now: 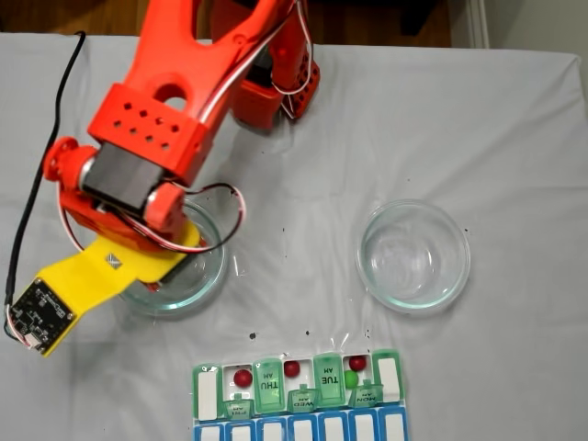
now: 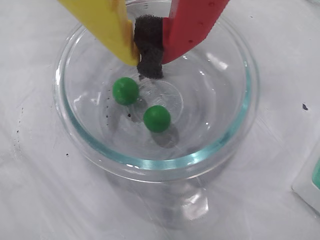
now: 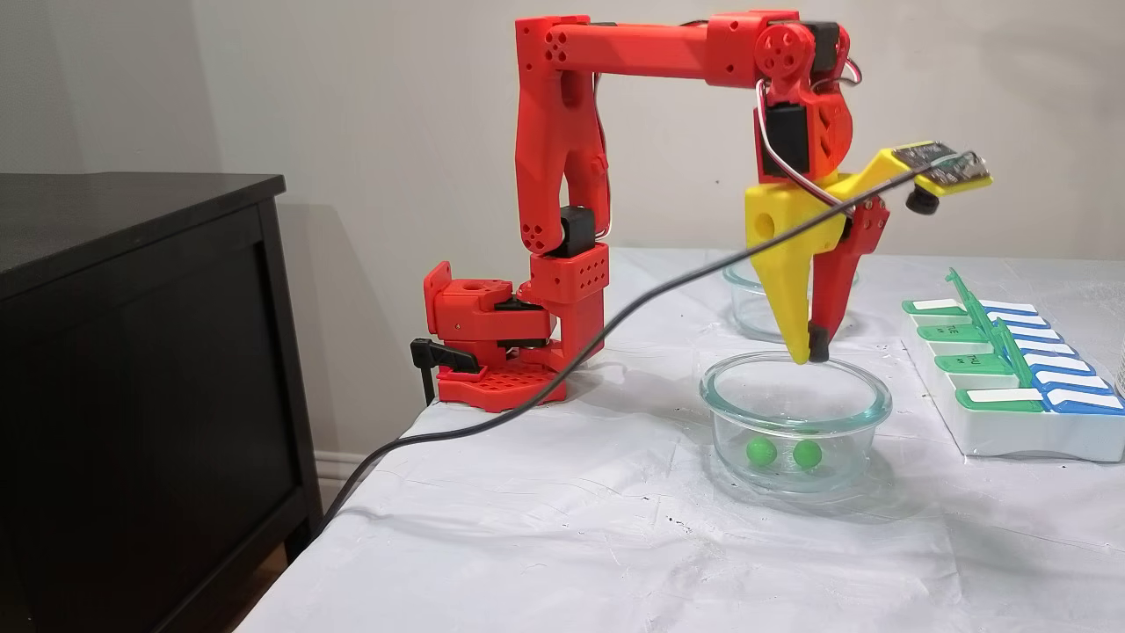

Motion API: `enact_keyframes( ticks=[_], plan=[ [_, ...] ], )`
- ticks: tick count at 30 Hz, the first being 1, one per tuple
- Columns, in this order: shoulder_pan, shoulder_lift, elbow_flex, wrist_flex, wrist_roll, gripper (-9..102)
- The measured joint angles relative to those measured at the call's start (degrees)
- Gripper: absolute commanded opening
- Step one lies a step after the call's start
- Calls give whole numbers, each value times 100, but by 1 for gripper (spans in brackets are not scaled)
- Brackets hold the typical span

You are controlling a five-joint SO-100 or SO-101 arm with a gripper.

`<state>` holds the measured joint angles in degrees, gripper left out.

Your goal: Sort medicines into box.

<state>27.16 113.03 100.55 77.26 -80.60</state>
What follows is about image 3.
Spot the weekly pill organizer box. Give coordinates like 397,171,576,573
899,268,1125,462

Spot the glass bowl for red balls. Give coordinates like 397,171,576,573
723,258,860,344

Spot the glass bowl for green balls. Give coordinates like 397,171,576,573
699,352,894,495

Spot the white tablecloth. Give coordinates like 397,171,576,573
236,248,1125,633

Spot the black table clamp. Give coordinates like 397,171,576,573
410,338,481,407

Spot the black wooden cabinet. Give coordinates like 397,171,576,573
0,172,324,633

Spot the thin servo wire bundle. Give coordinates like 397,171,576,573
753,53,863,214

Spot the thick black camera cable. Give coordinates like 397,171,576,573
312,154,963,537

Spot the white wall baseboard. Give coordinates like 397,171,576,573
315,450,392,520

